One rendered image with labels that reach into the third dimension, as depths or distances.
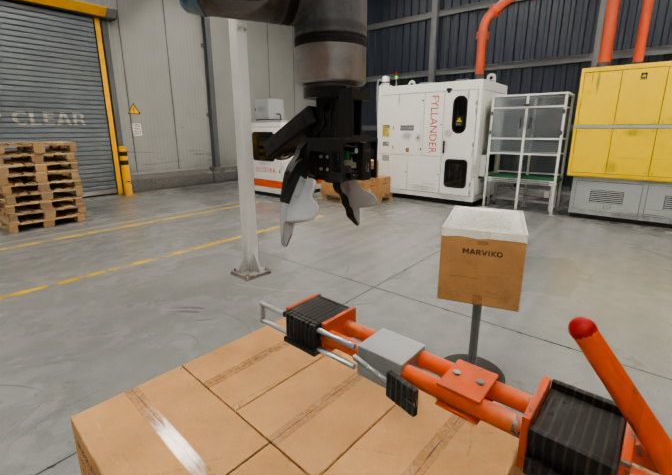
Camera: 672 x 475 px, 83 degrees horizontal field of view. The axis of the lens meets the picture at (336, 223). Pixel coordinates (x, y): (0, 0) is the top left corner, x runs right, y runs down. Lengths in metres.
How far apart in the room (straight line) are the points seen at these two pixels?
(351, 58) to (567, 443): 0.44
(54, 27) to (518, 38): 10.48
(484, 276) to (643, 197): 5.87
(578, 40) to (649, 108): 3.97
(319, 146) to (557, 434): 0.39
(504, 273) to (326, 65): 1.72
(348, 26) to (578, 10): 10.93
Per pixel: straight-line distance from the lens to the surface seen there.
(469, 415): 0.49
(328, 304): 0.61
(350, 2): 0.49
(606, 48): 8.05
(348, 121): 0.47
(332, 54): 0.47
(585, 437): 0.46
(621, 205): 7.80
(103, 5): 10.34
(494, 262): 2.05
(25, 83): 9.99
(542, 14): 11.51
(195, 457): 1.41
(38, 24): 10.24
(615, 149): 7.67
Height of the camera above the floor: 1.51
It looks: 14 degrees down
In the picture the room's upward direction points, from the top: straight up
